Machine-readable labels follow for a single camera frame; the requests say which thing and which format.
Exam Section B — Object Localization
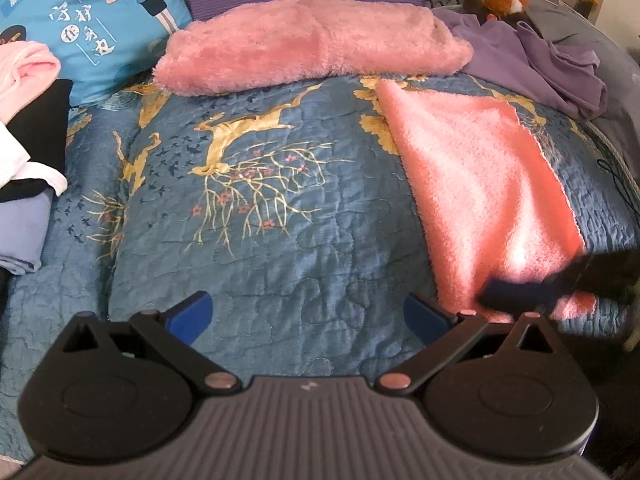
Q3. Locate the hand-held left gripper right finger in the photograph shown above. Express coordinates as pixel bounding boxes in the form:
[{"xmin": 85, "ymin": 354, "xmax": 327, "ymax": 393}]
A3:
[{"xmin": 375, "ymin": 292, "xmax": 566, "ymax": 393}]

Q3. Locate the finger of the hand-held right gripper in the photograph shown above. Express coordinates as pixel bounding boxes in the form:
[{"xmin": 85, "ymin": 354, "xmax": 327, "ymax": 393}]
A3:
[{"xmin": 480, "ymin": 275, "xmax": 568, "ymax": 308}]

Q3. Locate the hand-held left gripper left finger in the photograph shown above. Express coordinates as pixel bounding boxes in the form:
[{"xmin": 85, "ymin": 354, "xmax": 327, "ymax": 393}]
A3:
[{"xmin": 60, "ymin": 291, "xmax": 243, "ymax": 393}]

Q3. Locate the pink towel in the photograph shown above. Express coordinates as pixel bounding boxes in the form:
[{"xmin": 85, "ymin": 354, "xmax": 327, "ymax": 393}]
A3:
[{"xmin": 375, "ymin": 78, "xmax": 598, "ymax": 323}]

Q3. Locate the blue deer printed quilt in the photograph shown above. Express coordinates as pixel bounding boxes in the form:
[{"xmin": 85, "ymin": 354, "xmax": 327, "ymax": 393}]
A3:
[{"xmin": 0, "ymin": 72, "xmax": 640, "ymax": 461}]

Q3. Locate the lavender folded cloth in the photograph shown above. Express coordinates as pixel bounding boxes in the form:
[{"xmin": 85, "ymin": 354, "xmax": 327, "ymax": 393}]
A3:
[{"xmin": 0, "ymin": 187, "xmax": 53, "ymax": 276}]

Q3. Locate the purple cloth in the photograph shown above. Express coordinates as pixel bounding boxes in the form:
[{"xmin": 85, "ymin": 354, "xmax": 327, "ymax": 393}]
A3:
[{"xmin": 432, "ymin": 10, "xmax": 609, "ymax": 121}]

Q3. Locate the white garment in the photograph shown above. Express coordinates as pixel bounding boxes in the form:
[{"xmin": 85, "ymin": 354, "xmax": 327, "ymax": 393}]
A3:
[{"xmin": 0, "ymin": 120, "xmax": 68, "ymax": 201}]

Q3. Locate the black garment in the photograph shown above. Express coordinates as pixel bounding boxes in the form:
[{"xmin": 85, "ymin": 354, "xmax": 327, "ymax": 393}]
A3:
[{"xmin": 0, "ymin": 78, "xmax": 68, "ymax": 202}]

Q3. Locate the grey blanket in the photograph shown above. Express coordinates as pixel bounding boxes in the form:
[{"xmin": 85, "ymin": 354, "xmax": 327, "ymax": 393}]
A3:
[{"xmin": 525, "ymin": 0, "xmax": 640, "ymax": 171}]

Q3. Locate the pink fluffy pillow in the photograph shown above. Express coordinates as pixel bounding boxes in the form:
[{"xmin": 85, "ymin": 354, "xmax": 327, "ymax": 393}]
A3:
[{"xmin": 151, "ymin": 0, "xmax": 474, "ymax": 97}]

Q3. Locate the pink garment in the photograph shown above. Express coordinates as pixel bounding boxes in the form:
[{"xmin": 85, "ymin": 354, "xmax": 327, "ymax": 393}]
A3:
[{"xmin": 0, "ymin": 40, "xmax": 61, "ymax": 126}]

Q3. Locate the blue cartoon printed pillow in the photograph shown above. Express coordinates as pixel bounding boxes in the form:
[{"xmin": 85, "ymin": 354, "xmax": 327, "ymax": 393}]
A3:
[{"xmin": 0, "ymin": 0, "xmax": 193, "ymax": 108}]

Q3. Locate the black cable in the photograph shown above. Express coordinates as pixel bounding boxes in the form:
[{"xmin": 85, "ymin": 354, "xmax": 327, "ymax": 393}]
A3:
[{"xmin": 597, "ymin": 157, "xmax": 640, "ymax": 211}]

